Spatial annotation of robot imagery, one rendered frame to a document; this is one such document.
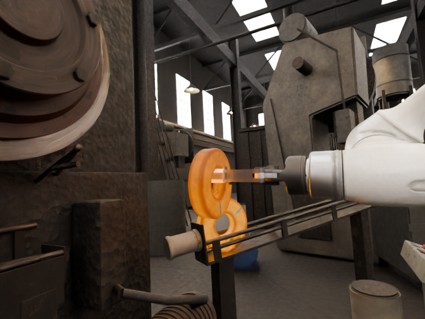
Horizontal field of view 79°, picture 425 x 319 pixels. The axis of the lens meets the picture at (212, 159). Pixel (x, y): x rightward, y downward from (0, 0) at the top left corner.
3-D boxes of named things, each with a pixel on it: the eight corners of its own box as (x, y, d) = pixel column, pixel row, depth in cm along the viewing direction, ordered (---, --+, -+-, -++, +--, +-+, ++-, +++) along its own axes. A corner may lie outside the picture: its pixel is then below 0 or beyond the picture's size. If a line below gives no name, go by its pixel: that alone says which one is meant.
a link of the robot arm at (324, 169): (343, 199, 50) (310, 197, 52) (341, 152, 50) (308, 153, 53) (343, 203, 42) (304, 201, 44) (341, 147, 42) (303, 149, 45)
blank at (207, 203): (184, 150, 51) (199, 149, 50) (218, 148, 65) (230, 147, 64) (189, 226, 52) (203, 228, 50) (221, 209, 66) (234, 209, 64)
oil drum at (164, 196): (129, 254, 313) (128, 181, 321) (160, 243, 366) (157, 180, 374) (169, 258, 287) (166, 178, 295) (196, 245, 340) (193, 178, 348)
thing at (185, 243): (164, 257, 68) (161, 235, 69) (195, 248, 73) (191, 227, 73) (172, 263, 63) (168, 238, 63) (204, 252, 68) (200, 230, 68)
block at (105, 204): (68, 306, 59) (68, 201, 61) (98, 292, 66) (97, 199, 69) (101, 314, 55) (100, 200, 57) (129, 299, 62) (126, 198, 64)
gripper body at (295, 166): (306, 197, 45) (254, 195, 49) (311, 193, 52) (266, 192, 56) (305, 154, 45) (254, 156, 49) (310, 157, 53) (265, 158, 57)
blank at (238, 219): (216, 262, 74) (222, 265, 71) (185, 222, 71) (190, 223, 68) (249, 224, 81) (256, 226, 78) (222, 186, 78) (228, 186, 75)
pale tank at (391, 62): (389, 202, 706) (372, 46, 745) (384, 200, 787) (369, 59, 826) (432, 202, 665) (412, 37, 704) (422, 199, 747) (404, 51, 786)
